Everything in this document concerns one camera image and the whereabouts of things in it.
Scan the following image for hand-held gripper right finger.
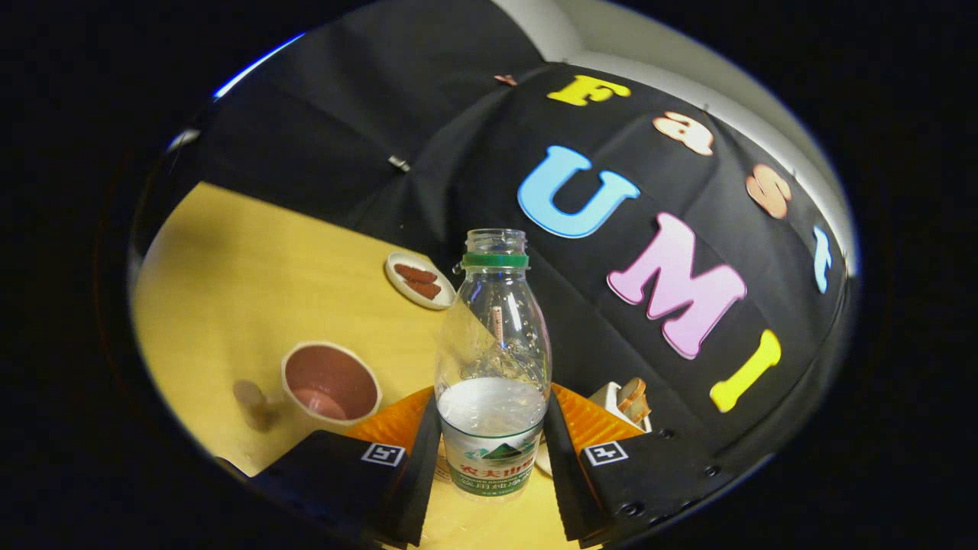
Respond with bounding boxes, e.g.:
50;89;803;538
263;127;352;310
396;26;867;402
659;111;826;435
542;382;738;548

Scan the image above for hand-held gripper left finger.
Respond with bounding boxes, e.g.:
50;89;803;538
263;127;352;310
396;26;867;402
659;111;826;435
218;386;442;548

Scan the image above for white cup with wooden handle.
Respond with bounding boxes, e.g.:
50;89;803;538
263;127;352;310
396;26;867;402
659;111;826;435
233;341;383;432

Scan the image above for clear plastic bottle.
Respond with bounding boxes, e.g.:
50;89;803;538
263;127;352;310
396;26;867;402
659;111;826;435
434;228;552;501

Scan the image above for small white plate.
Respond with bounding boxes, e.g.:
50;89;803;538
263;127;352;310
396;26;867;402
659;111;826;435
384;251;457;311

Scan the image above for wooden table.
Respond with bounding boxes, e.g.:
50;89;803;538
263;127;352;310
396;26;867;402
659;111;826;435
131;182;581;550

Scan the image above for brown food pieces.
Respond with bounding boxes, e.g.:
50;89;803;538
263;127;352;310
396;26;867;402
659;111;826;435
393;264;443;300

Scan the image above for black backdrop cloth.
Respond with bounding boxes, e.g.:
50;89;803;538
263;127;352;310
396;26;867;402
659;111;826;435
138;15;853;467

